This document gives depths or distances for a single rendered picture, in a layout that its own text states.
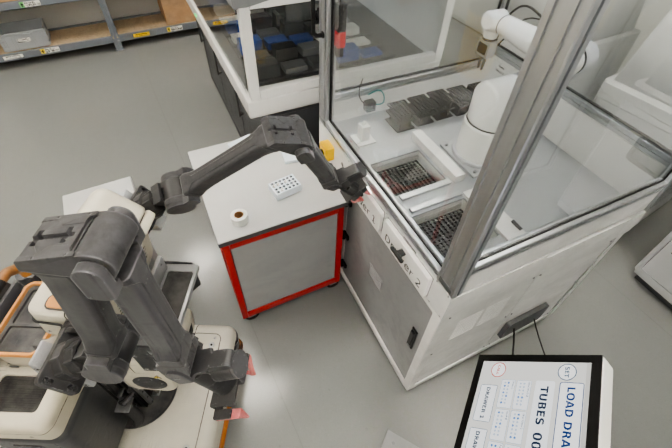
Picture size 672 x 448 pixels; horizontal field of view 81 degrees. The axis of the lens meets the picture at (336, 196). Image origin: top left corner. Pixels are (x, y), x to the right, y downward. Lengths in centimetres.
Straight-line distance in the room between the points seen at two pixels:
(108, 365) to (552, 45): 97
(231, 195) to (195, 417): 91
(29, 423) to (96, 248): 96
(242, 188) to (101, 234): 128
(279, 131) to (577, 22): 61
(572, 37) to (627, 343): 218
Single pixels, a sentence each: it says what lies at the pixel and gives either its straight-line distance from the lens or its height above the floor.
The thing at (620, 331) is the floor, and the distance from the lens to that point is 278.
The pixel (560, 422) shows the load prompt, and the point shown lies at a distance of 104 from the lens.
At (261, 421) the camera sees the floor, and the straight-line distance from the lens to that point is 212.
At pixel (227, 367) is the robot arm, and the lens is 89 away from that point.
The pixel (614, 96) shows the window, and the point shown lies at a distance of 105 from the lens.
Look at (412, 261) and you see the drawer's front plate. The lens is 139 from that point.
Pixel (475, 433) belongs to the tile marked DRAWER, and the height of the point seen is 100.
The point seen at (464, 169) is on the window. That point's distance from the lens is 106.
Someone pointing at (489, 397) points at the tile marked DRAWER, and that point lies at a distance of 114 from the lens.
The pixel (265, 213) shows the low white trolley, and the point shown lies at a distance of 171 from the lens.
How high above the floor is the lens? 204
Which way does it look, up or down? 46 degrees down
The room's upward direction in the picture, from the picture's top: 2 degrees clockwise
